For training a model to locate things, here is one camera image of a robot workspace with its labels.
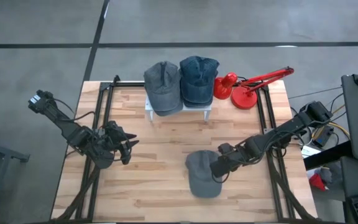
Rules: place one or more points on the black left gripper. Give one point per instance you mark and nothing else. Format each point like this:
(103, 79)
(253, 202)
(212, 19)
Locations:
(113, 140)

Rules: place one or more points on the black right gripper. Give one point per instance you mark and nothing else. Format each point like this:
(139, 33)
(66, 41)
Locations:
(228, 160)

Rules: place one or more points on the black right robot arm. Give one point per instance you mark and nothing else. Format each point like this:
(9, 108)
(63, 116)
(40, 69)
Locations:
(291, 124)

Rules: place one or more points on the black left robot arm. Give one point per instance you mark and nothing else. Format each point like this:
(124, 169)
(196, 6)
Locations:
(70, 130)

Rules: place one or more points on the white perforated metal shelf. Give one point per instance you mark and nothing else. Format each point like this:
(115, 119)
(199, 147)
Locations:
(204, 109)

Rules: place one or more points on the red desk lamp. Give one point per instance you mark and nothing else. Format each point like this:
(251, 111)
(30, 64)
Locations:
(244, 98)

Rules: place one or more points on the white paper sheet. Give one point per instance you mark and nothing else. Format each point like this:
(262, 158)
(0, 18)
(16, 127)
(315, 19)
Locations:
(309, 151)

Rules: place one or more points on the red cloth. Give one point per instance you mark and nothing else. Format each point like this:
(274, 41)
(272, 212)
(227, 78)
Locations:
(317, 182)

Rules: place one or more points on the black power box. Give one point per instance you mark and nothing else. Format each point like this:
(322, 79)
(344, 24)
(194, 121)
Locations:
(323, 138)

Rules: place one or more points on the grey cloth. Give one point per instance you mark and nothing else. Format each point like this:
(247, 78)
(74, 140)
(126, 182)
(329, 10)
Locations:
(326, 175)

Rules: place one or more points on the black beam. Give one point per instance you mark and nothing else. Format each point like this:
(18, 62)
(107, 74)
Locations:
(328, 155)

